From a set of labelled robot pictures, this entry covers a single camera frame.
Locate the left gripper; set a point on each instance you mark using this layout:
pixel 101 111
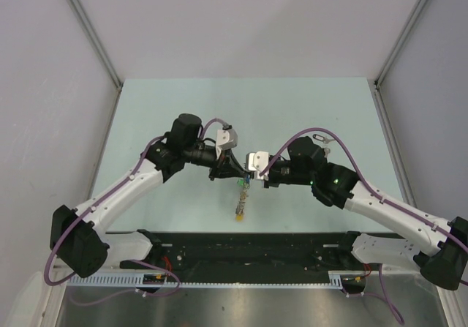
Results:
pixel 227 167

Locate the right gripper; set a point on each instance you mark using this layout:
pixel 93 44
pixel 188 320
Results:
pixel 267 183

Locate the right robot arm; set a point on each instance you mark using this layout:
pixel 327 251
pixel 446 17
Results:
pixel 432 245

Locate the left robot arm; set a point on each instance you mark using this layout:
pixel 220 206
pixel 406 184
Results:
pixel 79 235

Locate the black tag key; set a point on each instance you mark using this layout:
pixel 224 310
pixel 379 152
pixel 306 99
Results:
pixel 325 141

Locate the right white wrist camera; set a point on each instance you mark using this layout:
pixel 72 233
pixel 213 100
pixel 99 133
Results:
pixel 256 163

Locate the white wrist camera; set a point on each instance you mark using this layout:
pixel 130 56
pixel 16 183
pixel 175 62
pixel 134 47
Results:
pixel 226 139
pixel 256 163

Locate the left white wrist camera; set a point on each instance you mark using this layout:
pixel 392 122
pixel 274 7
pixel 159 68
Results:
pixel 226 139

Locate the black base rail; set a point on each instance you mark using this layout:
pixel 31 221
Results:
pixel 251 258

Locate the right aluminium frame post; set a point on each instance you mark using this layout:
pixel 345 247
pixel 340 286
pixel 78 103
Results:
pixel 404 35

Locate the aluminium frame post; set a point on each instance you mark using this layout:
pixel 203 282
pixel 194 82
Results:
pixel 404 35
pixel 95 42

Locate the left aluminium frame post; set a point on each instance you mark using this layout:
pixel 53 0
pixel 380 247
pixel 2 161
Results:
pixel 95 42

